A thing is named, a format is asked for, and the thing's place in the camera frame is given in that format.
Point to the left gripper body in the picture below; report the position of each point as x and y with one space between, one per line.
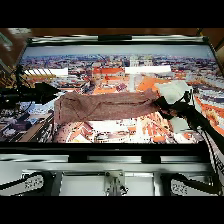
43 92

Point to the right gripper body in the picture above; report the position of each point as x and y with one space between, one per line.
168 107

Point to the dusty pink shirt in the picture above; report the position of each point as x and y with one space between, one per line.
106 106

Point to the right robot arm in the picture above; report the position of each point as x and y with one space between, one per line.
203 123

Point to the white garment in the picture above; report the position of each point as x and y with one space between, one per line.
175 91

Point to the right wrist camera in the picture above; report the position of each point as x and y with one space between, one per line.
188 98

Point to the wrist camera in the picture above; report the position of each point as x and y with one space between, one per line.
188 98
20 75

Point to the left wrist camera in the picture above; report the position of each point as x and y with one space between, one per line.
20 75

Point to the silver frame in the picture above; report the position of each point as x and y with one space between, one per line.
100 168

